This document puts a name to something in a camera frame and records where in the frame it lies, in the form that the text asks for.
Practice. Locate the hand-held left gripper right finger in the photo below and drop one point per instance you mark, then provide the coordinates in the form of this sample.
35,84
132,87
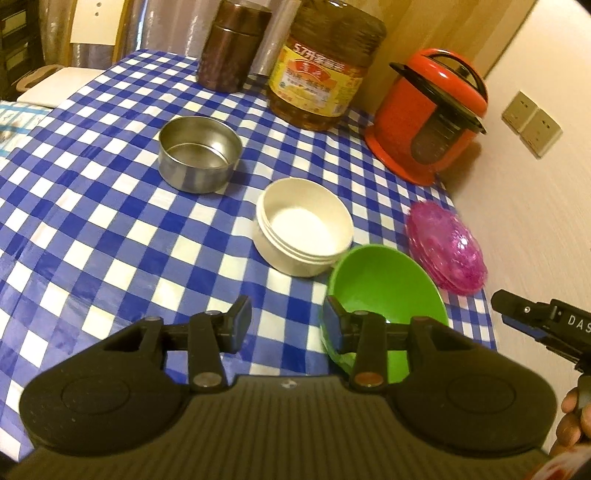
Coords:
333,323

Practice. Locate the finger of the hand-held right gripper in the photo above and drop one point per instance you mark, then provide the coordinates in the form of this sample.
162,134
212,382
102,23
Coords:
519,307

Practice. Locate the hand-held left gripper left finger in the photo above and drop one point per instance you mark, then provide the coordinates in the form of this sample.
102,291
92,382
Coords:
240,321

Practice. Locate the green plastic bowl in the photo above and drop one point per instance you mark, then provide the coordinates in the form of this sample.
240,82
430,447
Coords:
383,286

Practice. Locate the white plastic bowl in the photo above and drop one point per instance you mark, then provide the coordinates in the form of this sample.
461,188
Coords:
300,226

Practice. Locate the stainless steel bowl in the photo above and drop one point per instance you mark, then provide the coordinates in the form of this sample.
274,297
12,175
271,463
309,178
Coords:
198,157

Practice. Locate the person's right forearm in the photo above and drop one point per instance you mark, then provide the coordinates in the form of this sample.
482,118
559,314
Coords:
561,470

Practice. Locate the person's right hand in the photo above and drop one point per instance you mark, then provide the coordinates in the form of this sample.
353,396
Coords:
570,424

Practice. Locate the blue white checkered tablecloth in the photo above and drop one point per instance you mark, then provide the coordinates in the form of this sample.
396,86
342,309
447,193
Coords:
92,221

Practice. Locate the red electric pressure cooker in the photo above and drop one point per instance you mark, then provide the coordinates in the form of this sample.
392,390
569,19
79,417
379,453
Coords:
415,124

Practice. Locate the large cooking oil bottle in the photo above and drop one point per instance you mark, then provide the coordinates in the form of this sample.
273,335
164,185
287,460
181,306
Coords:
323,69

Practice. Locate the brown cylindrical canister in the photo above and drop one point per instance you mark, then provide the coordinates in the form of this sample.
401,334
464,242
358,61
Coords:
231,46

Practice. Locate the white wooden chair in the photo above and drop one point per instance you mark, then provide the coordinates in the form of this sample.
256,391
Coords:
60,87

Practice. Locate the light wooden panel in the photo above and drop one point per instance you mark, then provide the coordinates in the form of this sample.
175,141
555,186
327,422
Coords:
438,23

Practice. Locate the white blue patterned cloth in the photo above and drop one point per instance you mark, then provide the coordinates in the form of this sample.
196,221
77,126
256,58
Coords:
18,124

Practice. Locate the grey curtain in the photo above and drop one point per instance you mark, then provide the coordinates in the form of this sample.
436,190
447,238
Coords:
157,23

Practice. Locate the dark shelf rack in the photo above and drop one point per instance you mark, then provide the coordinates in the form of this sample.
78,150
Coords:
18,37

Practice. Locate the beige wall socket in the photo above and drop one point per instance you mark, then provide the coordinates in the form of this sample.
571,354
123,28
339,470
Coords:
519,113
541,134

